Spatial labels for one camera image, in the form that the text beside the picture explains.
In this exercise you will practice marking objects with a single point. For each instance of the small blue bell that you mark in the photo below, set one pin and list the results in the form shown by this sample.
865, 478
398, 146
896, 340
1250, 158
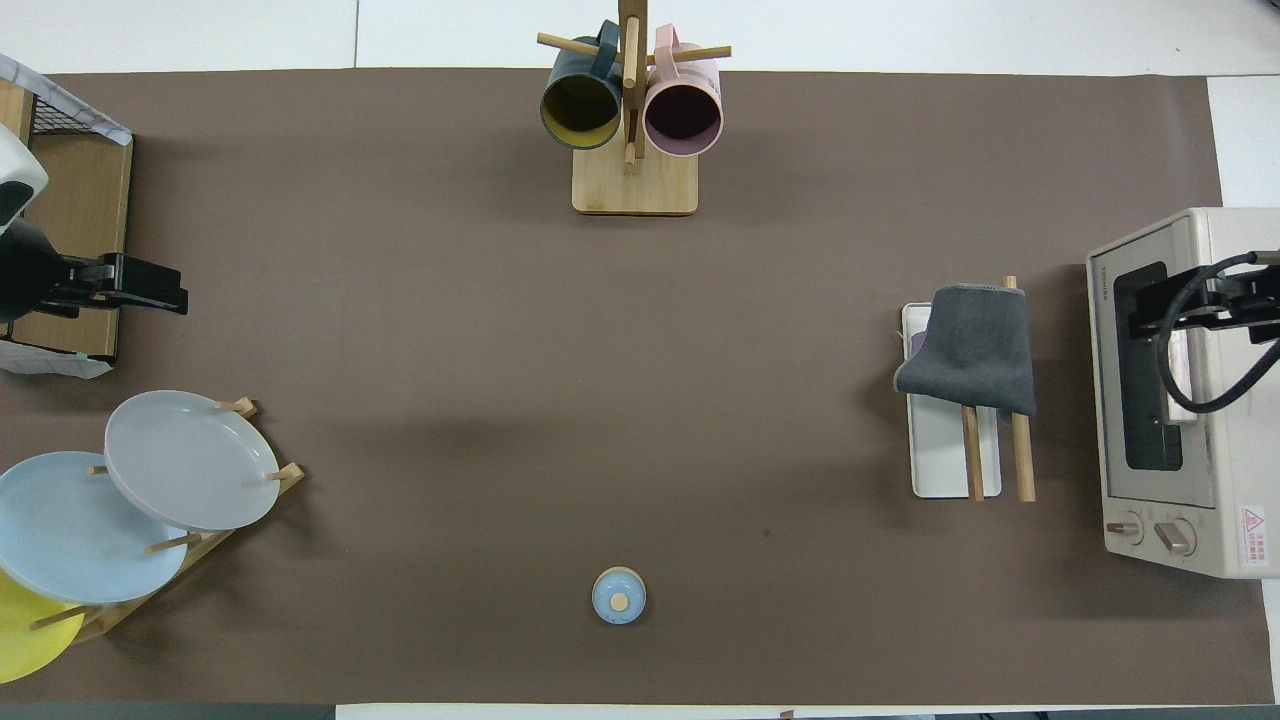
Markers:
619, 596

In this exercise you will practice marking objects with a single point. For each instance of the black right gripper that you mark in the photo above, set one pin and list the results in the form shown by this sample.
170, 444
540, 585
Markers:
1245, 300

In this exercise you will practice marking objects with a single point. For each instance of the wooden mug tree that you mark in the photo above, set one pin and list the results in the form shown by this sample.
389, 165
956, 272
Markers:
635, 185

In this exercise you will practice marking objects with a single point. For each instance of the wooden plate stand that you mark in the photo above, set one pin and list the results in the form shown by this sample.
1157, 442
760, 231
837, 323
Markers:
215, 545

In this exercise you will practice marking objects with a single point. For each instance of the pink mug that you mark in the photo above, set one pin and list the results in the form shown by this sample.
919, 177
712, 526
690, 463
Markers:
685, 110

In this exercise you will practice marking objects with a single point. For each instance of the dark teal mug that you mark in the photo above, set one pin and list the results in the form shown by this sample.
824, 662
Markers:
580, 105

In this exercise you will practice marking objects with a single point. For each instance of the grey plate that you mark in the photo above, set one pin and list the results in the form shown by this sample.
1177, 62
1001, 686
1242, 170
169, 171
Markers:
190, 460

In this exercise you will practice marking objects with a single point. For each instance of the beige toaster oven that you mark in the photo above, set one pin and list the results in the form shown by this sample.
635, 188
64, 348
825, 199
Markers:
1230, 460

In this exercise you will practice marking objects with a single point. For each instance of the purple and grey towel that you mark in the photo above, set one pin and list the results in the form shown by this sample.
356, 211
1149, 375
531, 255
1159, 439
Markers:
975, 345

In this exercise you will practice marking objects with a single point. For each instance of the yellow plate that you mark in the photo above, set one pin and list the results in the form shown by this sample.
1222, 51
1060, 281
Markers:
25, 635

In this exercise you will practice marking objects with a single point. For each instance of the light blue plate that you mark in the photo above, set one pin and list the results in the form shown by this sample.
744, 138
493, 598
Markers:
70, 530

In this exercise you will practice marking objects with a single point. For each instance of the brown table mat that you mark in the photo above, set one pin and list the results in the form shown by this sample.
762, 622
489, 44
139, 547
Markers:
600, 400

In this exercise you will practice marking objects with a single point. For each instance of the wooden shelf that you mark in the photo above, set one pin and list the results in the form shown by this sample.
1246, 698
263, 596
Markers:
85, 210

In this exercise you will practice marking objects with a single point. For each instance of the white rack with wooden bars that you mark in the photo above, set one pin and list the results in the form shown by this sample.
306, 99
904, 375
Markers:
940, 450

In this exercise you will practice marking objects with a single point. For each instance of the translucent white plastic bag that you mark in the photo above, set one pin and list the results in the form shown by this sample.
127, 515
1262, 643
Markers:
50, 362

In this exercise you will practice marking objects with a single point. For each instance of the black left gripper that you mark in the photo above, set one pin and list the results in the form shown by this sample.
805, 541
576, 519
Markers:
40, 280

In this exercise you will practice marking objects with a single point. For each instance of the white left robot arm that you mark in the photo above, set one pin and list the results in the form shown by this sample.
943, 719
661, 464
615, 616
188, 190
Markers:
15, 175

